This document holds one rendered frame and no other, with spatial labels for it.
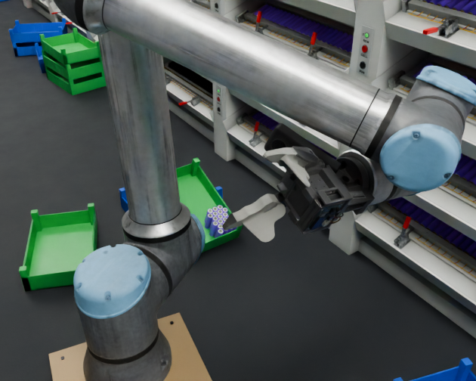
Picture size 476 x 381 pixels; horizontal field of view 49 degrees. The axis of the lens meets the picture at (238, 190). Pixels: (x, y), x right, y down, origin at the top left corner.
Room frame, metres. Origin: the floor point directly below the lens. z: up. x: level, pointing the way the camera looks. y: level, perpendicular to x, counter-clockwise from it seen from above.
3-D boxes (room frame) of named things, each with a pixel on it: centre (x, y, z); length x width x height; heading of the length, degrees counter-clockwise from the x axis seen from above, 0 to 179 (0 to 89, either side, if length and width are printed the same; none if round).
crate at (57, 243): (1.28, 0.55, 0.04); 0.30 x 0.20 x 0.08; 12
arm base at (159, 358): (0.76, 0.24, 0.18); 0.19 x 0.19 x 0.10
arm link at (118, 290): (0.77, 0.24, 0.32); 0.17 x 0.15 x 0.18; 156
